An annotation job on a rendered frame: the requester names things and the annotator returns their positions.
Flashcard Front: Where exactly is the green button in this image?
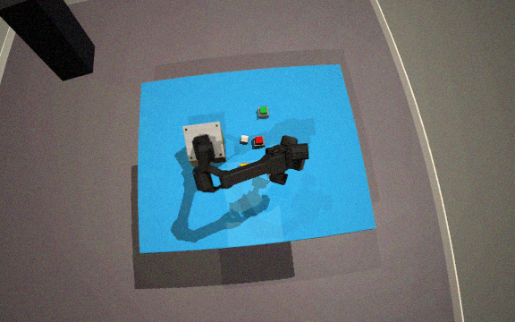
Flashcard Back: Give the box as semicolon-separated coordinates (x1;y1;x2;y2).
258;106;269;118

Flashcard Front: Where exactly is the red button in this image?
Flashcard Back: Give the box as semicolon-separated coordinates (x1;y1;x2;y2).
253;136;265;148

